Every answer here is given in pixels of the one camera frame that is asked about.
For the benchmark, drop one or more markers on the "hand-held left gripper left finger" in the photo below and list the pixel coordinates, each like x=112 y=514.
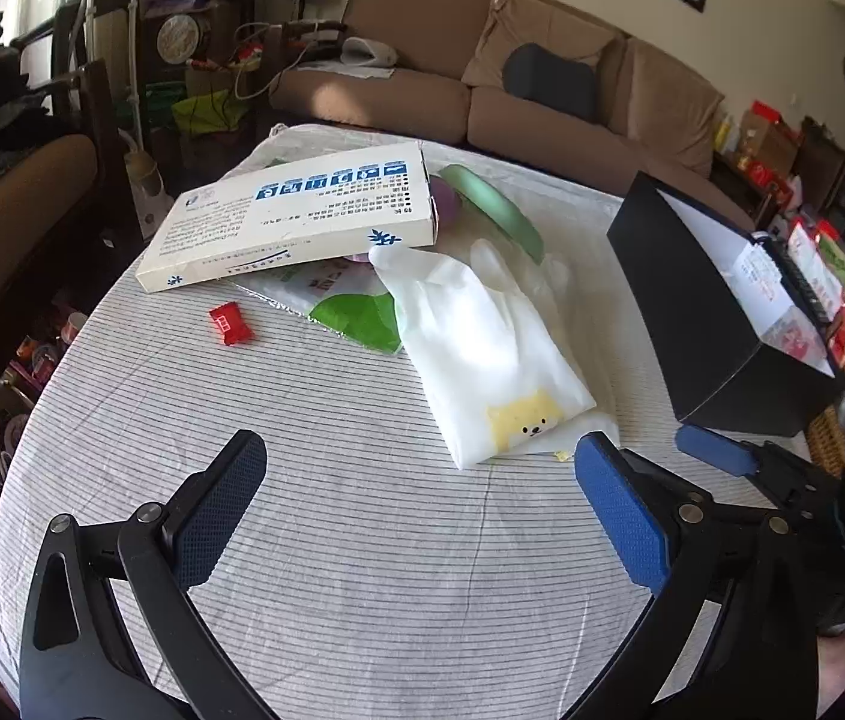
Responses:
x=224 y=502

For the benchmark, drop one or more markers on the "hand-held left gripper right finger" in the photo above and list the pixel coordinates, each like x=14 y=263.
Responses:
x=621 y=510

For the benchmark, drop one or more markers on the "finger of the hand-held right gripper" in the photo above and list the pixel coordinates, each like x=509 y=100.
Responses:
x=711 y=450

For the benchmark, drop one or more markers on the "black storage box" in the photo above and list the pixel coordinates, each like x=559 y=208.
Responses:
x=662 y=300

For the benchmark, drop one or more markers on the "white bag with yellow dog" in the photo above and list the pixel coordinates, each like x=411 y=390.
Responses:
x=482 y=360

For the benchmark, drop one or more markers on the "translucent plastic glove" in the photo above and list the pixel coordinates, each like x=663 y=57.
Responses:
x=490 y=262

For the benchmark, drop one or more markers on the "green plastic dish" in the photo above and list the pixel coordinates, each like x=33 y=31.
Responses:
x=497 y=206

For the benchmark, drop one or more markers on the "purple plastic dish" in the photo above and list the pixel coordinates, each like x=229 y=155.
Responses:
x=443 y=202

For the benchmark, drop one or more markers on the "desktop with striped cloth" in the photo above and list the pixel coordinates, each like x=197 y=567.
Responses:
x=355 y=465

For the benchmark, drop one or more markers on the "wicker basket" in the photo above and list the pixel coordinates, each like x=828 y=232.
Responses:
x=827 y=439

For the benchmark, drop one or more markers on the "small red candy packet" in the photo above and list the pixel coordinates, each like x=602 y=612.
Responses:
x=227 y=324

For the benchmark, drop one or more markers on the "white printed paper card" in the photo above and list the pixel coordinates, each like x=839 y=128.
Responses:
x=760 y=270

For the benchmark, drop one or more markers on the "black remote control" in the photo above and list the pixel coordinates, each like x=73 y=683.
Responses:
x=805 y=281

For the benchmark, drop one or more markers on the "red and white snack bag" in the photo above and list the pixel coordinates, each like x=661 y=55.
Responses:
x=816 y=247

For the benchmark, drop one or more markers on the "green and white packet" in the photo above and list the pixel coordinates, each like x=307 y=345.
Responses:
x=355 y=315

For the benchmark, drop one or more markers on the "white flat box blue print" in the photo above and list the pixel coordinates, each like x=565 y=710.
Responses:
x=280 y=217

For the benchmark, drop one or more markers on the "yellow bottle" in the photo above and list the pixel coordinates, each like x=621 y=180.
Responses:
x=726 y=135

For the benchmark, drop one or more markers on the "cardboard box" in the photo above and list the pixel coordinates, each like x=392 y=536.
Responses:
x=767 y=139

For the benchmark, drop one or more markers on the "beige sofa pillow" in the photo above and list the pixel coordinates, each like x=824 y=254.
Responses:
x=662 y=105
x=542 y=22

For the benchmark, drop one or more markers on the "brown armchair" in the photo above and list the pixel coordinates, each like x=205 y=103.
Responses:
x=17 y=187

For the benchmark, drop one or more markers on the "green bag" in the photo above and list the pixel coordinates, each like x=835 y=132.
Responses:
x=205 y=112

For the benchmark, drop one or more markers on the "dark blue cushion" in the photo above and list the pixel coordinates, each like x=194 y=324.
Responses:
x=550 y=82

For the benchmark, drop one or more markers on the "dark wooden chair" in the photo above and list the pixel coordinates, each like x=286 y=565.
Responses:
x=96 y=90

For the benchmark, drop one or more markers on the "brown sofa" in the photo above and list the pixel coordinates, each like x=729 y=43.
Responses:
x=407 y=97

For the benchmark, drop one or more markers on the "white papers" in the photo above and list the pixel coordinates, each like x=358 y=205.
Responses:
x=347 y=71

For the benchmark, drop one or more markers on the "white coat stand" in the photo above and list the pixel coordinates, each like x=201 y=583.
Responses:
x=134 y=52

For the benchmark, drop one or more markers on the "white massager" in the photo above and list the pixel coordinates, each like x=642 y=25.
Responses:
x=366 y=52

